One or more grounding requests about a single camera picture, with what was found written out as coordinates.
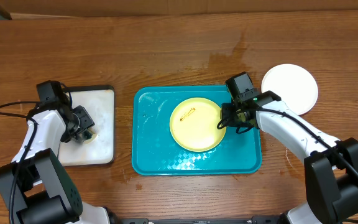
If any black tray with soapy water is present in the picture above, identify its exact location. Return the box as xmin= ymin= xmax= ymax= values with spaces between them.
xmin=58 ymin=85 xmax=115 ymax=166

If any teal plastic tray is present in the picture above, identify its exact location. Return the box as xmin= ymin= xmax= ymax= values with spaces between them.
xmin=132 ymin=85 xmax=262 ymax=175

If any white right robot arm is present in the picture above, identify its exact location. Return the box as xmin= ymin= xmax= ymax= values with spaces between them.
xmin=217 ymin=91 xmax=358 ymax=223

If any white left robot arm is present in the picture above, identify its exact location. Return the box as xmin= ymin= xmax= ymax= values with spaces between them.
xmin=0 ymin=101 xmax=119 ymax=224

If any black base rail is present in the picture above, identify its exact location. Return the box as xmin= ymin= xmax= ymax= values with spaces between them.
xmin=105 ymin=207 xmax=290 ymax=224

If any green yellow sponge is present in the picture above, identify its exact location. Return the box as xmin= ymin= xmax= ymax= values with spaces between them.
xmin=80 ymin=129 xmax=98 ymax=144

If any white plate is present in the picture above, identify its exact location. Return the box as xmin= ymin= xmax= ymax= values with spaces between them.
xmin=261 ymin=63 xmax=319 ymax=115

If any yellow plate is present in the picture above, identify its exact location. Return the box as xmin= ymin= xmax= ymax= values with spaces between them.
xmin=169 ymin=98 xmax=226 ymax=152

